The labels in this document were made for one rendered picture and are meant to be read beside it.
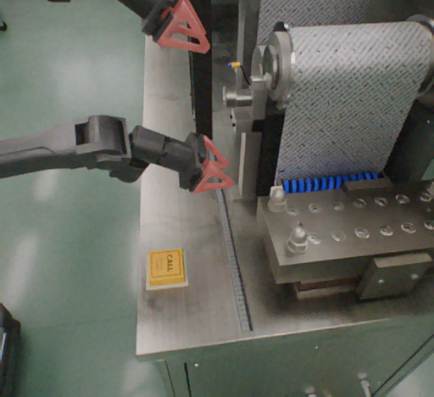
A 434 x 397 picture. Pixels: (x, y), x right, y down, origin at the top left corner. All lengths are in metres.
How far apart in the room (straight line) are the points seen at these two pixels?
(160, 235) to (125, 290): 1.02
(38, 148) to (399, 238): 0.62
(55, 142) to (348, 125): 0.51
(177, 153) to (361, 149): 0.37
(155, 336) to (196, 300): 0.10
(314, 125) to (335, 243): 0.22
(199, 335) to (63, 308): 1.23
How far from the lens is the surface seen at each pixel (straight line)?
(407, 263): 0.68
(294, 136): 0.67
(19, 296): 1.97
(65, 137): 0.59
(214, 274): 0.73
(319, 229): 0.66
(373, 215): 0.72
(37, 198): 2.37
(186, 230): 0.80
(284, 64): 0.60
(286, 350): 0.77
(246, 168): 0.80
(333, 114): 0.67
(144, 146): 0.60
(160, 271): 0.72
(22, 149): 0.61
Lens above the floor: 1.52
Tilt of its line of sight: 43 degrees down
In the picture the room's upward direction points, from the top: straight up
